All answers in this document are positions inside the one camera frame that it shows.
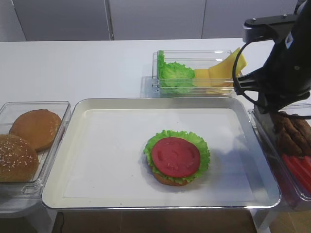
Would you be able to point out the green lettuce leaves in container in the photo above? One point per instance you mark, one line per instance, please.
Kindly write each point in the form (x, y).
(174, 78)

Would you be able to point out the brown beef patty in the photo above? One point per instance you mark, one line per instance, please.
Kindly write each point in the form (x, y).
(284, 142)

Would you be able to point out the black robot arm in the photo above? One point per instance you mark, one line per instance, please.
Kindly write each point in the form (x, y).
(291, 35)

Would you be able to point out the upright yellow cheese slice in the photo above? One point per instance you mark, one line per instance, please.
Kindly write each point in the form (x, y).
(223, 70)

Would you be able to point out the plain golden bun half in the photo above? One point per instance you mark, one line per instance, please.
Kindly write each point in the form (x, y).
(38, 127)

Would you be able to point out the sesame seed top bun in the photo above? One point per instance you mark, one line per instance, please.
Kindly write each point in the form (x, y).
(18, 160)

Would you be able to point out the green lettuce leaf on bun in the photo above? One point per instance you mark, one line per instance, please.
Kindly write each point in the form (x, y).
(198, 141)

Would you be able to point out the clear lettuce and cheese container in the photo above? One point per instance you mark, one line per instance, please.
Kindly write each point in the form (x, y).
(195, 59)

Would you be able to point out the flat yellow cheese slices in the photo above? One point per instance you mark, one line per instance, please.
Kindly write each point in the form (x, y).
(211, 84)

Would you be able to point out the bottom burger bun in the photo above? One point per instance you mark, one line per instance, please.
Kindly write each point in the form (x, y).
(165, 181)

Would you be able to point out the red tomato slice on burger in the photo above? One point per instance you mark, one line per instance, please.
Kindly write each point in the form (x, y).
(176, 157)

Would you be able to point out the brown patty in row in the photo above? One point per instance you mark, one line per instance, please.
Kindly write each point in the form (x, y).
(305, 129)
(297, 137)

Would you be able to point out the clear patty and tomato container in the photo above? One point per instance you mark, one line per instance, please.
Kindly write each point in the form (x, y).
(290, 186)

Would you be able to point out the silver metal baking tray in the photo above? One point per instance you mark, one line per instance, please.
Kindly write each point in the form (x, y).
(262, 181)

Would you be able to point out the red tomato slices in container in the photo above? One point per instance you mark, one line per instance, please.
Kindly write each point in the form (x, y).
(300, 167)

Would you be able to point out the clear plastic bun container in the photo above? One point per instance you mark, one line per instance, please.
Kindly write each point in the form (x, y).
(9, 112)

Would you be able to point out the white parchment paper sheet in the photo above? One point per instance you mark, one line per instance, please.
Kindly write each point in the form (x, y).
(108, 167)

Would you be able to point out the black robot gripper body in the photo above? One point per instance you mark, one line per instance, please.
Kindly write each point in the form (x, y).
(271, 90)

